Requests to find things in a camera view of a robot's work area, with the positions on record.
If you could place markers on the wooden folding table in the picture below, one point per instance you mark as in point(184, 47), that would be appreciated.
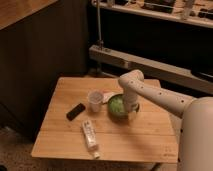
point(149, 137)

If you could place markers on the orange carrot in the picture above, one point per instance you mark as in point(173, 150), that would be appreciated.
point(107, 96)

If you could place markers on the metal shelf rack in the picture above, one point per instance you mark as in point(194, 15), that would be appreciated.
point(176, 52)

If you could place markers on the white plastic cup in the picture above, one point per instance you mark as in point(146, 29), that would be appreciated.
point(95, 99)

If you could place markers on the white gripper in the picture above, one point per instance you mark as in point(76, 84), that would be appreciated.
point(130, 101)

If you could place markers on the green ceramic bowl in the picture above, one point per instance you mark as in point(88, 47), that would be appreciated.
point(116, 107)

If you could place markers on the dark wooden cabinet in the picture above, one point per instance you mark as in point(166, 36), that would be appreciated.
point(34, 53)

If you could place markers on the black rectangular remote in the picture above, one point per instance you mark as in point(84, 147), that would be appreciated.
point(75, 111)

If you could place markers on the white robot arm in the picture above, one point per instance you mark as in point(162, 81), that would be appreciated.
point(196, 137)

